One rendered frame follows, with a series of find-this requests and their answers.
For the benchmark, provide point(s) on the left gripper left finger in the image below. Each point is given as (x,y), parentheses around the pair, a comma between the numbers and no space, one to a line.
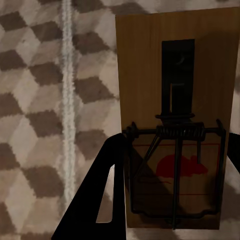
(79,221)

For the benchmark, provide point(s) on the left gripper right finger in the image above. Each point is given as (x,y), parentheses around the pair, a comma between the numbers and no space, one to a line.
(233,150)

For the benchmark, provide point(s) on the mousetrap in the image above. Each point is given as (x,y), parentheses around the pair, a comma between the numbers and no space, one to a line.
(176,74)

